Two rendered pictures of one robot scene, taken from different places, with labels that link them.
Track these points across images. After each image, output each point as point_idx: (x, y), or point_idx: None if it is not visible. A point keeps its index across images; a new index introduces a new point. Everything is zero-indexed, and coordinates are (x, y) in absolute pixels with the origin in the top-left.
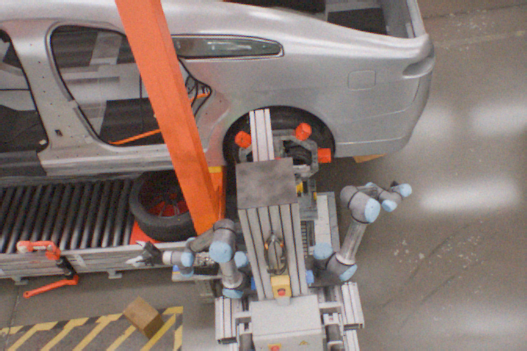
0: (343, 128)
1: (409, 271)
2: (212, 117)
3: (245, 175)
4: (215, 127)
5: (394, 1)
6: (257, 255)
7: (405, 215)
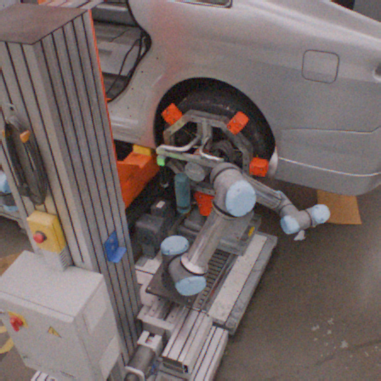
0: (288, 136)
1: (320, 355)
2: (148, 78)
3: (10, 12)
4: (148, 92)
5: None
6: (8, 156)
7: (348, 293)
